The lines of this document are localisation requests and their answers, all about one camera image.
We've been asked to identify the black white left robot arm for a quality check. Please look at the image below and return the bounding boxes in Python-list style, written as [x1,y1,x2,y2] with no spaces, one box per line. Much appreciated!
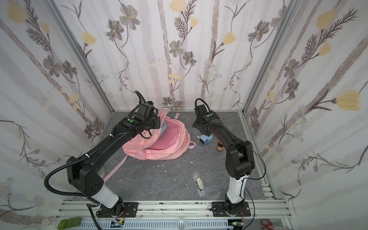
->
[44,91,160,218]

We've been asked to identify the pink school backpack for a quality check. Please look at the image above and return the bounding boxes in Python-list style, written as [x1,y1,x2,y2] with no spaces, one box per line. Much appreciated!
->
[103,109,196,182]

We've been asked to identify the blue pencil sharpener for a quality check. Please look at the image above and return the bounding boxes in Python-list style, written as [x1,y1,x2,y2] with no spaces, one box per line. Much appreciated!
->
[197,135,213,145]

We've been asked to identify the green terminal block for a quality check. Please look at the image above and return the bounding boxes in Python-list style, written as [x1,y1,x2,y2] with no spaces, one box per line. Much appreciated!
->
[57,217,82,230]

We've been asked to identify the clear plastic stapler box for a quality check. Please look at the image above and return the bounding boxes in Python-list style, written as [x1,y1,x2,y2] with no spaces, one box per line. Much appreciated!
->
[193,172,207,196]

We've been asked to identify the small orange-capped bottle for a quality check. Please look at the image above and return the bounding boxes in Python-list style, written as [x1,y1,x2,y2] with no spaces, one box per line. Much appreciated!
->
[217,142,224,151]

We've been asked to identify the light blue pencil case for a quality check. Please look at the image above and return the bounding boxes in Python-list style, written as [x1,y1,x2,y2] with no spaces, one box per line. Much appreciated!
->
[160,121,167,135]

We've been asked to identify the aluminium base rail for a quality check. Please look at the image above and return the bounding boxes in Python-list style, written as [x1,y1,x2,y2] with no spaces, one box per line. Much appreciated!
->
[54,199,294,230]

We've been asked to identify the red handled scissors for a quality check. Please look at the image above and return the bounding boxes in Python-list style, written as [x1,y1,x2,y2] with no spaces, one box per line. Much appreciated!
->
[261,219,274,230]

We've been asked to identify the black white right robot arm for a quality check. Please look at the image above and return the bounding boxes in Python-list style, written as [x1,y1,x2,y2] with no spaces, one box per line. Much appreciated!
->
[193,98,266,217]

